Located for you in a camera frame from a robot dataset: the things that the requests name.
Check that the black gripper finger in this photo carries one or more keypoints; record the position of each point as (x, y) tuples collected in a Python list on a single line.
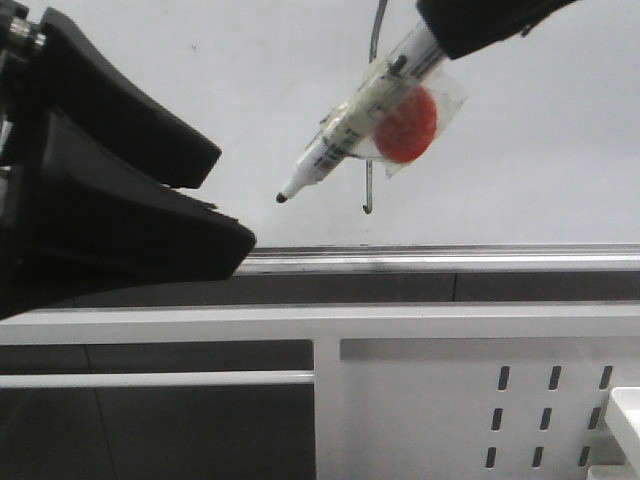
[(462, 27), (78, 220)]

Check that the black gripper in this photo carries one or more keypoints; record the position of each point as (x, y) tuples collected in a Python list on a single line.
[(70, 73)]

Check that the white whiteboard marker pen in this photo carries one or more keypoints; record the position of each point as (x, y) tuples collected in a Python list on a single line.
[(391, 79)]

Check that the red round magnet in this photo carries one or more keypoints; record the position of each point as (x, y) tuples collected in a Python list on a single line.
[(406, 133)]

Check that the white whiteboard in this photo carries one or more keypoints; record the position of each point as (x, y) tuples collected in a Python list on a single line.
[(534, 140)]

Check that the aluminium whiteboard tray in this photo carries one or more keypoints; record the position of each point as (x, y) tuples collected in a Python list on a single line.
[(377, 259)]

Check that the white plastic bin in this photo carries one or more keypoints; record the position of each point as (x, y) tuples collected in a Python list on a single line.
[(622, 419)]

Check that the white metal pegboard frame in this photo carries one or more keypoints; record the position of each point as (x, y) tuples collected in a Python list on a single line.
[(456, 391)]

